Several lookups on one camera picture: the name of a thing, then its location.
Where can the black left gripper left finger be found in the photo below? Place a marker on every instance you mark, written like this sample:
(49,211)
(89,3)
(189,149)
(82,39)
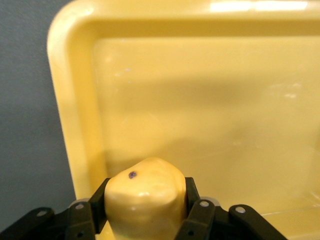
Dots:
(75,220)

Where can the yellow plastic tray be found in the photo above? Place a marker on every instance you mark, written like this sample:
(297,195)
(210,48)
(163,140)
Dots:
(200,100)

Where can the yellow toy potato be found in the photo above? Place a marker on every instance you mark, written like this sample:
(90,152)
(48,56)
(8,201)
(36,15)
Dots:
(145,195)

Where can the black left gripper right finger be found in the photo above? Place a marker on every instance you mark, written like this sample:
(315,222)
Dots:
(212,222)

